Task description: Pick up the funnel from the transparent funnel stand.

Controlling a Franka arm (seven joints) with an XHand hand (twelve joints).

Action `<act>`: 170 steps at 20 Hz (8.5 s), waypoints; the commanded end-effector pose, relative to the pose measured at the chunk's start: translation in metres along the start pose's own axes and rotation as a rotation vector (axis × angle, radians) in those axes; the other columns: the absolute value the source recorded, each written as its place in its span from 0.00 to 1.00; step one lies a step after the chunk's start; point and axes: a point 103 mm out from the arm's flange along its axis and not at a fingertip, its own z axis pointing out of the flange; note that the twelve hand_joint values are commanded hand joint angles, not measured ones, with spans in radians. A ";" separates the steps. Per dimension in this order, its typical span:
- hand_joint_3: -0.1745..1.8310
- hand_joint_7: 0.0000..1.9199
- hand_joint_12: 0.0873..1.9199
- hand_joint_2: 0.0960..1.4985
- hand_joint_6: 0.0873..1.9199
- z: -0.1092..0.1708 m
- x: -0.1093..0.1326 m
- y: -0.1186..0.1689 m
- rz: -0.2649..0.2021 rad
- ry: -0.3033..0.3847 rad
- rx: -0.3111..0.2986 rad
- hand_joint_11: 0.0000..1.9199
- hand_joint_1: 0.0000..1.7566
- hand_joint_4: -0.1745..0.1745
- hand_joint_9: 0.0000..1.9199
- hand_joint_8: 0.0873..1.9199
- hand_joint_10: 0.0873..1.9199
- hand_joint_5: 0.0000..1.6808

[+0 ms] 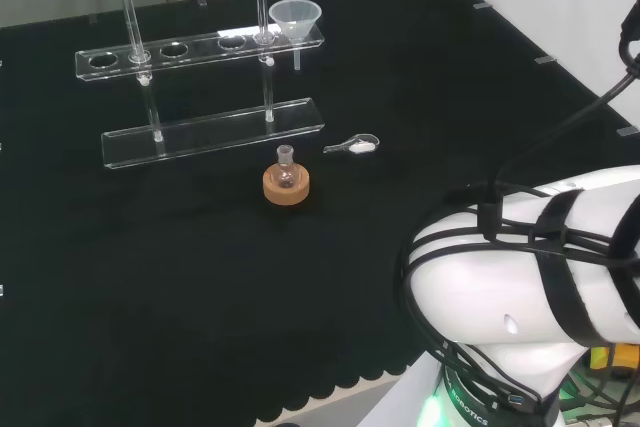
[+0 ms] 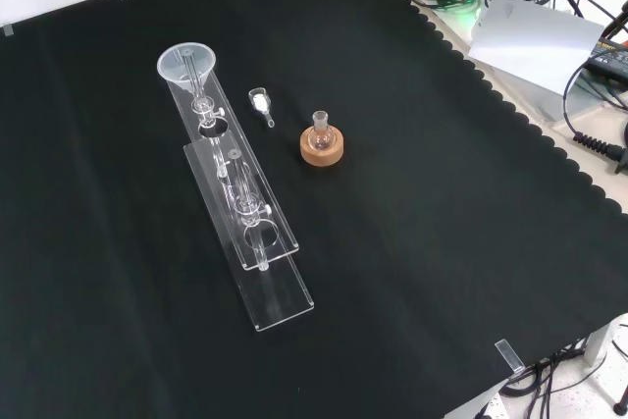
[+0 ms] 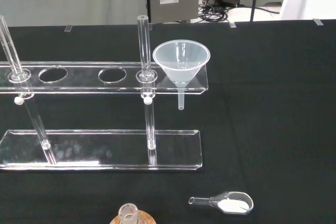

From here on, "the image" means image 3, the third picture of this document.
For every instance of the clear acrylic funnel stand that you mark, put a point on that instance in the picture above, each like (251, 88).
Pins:
(78, 148)

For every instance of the glass weighing funnel with powder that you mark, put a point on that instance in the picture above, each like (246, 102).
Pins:
(231, 205)

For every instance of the clear cloth clip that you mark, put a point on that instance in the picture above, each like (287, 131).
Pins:
(317, 22)
(232, 24)
(68, 28)
(150, 26)

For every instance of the black bench cloth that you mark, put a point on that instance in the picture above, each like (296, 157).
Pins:
(262, 129)

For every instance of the glass round-bottom flask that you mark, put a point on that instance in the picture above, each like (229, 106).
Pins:
(128, 216)

